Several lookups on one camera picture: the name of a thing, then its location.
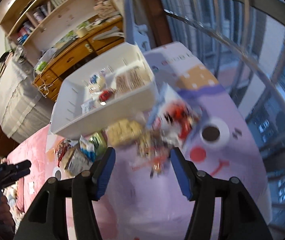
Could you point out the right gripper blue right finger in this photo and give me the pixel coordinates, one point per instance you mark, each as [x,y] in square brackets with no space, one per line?
[183,172]

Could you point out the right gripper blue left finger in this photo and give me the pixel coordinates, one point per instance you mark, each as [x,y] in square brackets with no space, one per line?
[103,168]

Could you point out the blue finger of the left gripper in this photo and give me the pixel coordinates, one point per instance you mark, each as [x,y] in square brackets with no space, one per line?
[13,177]
[18,166]

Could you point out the red striped white packet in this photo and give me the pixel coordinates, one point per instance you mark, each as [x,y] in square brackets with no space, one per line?
[74,162]

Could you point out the blue foil snack packet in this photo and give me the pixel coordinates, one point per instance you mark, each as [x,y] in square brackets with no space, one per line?
[87,148]

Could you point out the green snack packet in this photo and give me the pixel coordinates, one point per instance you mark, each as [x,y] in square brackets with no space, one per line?
[99,142]

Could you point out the small clear candy packet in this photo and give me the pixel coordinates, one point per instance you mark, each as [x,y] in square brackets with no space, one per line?
[153,149]

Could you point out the red edged date packet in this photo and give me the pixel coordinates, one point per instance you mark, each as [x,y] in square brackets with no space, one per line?
[63,146]

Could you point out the yellow rice cracker packet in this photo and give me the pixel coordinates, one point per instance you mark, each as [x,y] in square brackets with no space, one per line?
[123,132]

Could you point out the red white large snack bag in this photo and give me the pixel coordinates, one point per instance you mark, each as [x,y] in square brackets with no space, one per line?
[173,114]

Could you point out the clear square cracker packet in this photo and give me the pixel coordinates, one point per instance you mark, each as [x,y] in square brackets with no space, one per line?
[131,79]

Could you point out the dark nut candy packet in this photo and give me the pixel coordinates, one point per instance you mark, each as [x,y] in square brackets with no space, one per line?
[106,95]

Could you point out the blueberry white snack packet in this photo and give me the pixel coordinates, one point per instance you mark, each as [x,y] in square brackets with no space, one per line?
[96,82]

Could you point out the person left hand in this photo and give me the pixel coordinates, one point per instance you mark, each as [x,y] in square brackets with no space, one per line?
[7,223]

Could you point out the pink bed blanket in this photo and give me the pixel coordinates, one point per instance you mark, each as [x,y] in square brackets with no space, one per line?
[35,150]

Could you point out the lace covered cabinet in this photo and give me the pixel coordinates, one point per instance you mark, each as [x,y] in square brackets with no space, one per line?
[23,109]

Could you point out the white plastic storage bin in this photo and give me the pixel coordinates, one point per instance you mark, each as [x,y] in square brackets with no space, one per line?
[67,119]

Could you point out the wooden desk with drawers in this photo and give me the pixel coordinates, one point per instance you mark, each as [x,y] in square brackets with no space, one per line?
[82,50]

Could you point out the grey office chair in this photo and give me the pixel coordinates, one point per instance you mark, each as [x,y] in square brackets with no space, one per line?
[136,25]

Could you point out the wooden bookshelf with books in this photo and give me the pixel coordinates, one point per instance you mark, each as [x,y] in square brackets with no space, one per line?
[42,23]

